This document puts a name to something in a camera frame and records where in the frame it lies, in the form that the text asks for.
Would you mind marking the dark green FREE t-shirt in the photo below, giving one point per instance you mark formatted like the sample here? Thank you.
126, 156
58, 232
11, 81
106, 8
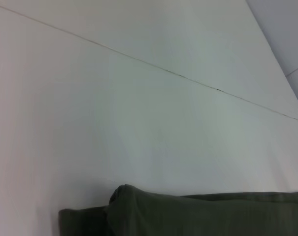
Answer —
188, 214

